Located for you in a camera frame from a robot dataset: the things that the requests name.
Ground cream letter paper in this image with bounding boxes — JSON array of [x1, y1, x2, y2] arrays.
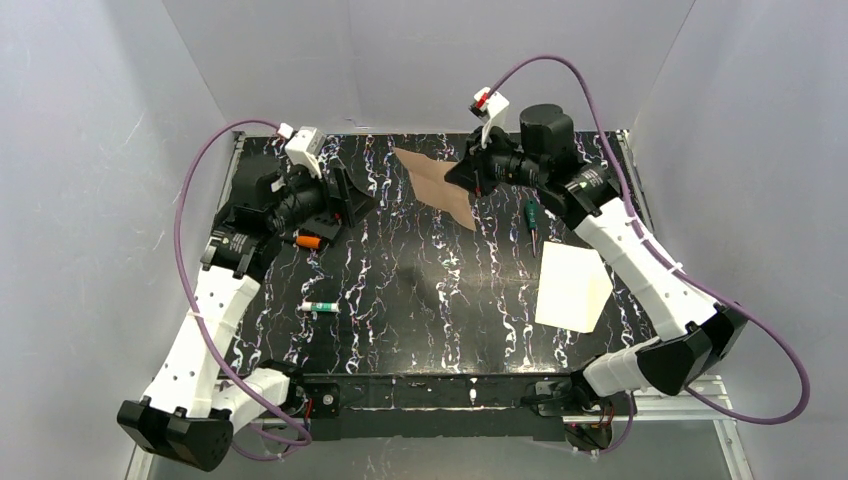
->
[[393, 147, 476, 231]]

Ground white green glue stick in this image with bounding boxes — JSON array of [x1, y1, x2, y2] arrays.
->
[[297, 301, 340, 314]]

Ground white envelope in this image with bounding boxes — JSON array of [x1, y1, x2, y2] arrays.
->
[[534, 242, 612, 334]]

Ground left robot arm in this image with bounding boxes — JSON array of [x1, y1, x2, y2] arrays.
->
[[117, 156, 375, 472]]

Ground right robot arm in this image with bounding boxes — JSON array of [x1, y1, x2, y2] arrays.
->
[[444, 104, 746, 398]]

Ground green handled screwdriver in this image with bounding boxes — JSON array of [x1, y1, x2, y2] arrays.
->
[[523, 199, 538, 257]]

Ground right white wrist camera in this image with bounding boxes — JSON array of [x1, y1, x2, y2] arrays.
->
[[469, 87, 510, 149]]

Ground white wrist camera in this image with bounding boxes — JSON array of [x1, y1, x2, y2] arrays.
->
[[276, 122, 326, 179], [469, 87, 510, 149]]

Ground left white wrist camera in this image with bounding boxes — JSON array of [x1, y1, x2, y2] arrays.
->
[[276, 122, 326, 179]]

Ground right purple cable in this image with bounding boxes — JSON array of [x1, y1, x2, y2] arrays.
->
[[486, 54, 812, 456]]

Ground purple cable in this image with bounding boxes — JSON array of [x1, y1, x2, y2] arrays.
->
[[486, 54, 812, 456], [174, 119, 314, 463]]

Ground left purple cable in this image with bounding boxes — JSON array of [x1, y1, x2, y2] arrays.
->
[[174, 119, 314, 463]]

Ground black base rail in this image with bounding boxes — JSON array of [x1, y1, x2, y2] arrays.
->
[[293, 373, 566, 441]]

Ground aluminium table frame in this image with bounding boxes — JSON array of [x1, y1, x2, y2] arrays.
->
[[125, 374, 757, 480]]

